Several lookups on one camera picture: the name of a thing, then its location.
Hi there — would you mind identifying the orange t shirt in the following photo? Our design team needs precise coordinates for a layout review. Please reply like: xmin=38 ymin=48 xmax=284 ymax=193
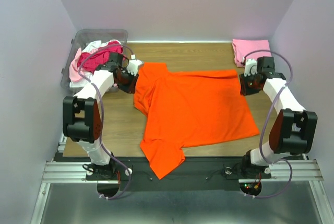
xmin=134 ymin=63 xmax=259 ymax=179

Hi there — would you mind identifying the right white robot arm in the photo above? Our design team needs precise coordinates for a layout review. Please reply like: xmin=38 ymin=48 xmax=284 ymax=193
xmin=240 ymin=56 xmax=318 ymax=177

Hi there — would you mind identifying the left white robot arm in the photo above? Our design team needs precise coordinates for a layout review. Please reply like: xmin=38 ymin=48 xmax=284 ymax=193
xmin=63 ymin=53 xmax=143 ymax=180

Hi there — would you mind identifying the folded pink t shirt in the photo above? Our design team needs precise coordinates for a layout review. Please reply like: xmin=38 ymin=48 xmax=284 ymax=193
xmin=232 ymin=39 xmax=270 ymax=67

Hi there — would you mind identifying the magenta t shirt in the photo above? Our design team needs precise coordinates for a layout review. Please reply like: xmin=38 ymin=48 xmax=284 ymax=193
xmin=77 ymin=41 xmax=123 ymax=73

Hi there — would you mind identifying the white shirt in bin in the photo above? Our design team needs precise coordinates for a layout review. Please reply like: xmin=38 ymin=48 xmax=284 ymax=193
xmin=70 ymin=40 xmax=120 ymax=88

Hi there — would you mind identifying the light pink shirt in bin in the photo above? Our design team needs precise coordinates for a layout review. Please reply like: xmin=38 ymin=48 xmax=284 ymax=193
xmin=69 ymin=48 xmax=82 ymax=82

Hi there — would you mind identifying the clear plastic bin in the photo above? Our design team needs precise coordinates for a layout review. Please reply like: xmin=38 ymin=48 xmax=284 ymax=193
xmin=61 ymin=29 xmax=128 ymax=93

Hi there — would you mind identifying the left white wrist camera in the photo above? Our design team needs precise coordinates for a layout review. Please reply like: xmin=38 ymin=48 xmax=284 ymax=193
xmin=126 ymin=59 xmax=144 ymax=76

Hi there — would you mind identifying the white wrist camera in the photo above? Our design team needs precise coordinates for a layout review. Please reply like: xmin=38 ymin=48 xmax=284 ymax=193
xmin=244 ymin=58 xmax=257 ymax=77
xmin=126 ymin=59 xmax=144 ymax=76

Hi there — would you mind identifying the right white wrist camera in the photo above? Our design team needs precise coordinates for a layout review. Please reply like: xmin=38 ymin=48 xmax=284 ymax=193
xmin=244 ymin=58 xmax=257 ymax=77

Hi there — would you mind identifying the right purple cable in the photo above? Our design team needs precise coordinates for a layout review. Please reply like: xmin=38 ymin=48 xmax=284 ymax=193
xmin=243 ymin=49 xmax=293 ymax=199

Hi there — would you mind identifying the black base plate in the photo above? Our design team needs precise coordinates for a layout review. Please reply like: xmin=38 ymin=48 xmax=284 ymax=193
xmin=53 ymin=156 xmax=272 ymax=192

